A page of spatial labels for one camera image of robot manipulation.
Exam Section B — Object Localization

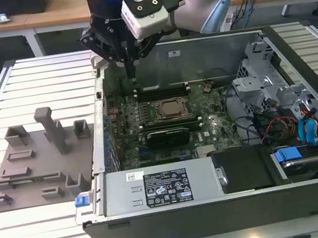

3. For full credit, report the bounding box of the grey case handle latch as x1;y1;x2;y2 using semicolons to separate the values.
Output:
89;51;110;72

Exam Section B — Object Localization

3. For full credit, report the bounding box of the green motherboard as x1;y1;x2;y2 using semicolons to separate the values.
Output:
97;53;248;173

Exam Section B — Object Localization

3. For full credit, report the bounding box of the silver CPU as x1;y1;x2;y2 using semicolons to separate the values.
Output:
160;99;185;117

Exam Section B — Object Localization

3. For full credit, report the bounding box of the thin blue cable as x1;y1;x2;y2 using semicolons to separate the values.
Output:
244;0;257;27

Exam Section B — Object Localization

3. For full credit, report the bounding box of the grey power supply unit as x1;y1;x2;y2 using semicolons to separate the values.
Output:
97;155;229;218

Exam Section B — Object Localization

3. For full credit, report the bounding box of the hard disk in blue carrier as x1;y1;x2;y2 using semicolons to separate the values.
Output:
269;143;318;186

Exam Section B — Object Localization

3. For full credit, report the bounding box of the metal CPU socket cover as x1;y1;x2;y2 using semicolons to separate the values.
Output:
152;95;192;122

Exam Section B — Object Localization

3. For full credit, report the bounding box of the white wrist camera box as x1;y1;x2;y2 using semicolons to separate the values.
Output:
118;0;173;43

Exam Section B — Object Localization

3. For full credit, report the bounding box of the blue case latch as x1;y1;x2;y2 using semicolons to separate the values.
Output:
73;194;91;209

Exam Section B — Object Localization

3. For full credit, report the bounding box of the black open PC case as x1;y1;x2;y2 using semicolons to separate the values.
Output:
50;16;318;238

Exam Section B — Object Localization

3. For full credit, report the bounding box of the wide blue cable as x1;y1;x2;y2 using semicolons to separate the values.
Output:
296;114;318;149

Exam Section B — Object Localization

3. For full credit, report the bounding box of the white power strip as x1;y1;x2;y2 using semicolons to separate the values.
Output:
218;13;238;33

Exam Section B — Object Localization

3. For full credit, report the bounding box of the orange yellow wire bundle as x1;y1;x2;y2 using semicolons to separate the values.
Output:
262;115;300;141

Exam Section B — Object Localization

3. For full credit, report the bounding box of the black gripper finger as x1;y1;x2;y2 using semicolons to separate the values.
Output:
79;24;134;90
127;31;169;83

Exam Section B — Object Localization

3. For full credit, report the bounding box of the grey parts rack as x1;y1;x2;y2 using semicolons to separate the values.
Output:
0;100;105;213

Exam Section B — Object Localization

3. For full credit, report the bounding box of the black graphics card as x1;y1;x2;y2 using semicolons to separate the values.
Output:
144;125;193;152

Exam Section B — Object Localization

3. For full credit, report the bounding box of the black plastic shroud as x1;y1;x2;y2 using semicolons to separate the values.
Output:
205;142;280;197

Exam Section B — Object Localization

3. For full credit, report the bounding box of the silver metal drive cage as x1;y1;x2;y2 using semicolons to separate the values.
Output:
224;27;318;123

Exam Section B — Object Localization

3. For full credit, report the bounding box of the silver chipset heatsink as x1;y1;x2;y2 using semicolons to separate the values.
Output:
194;143;217;157

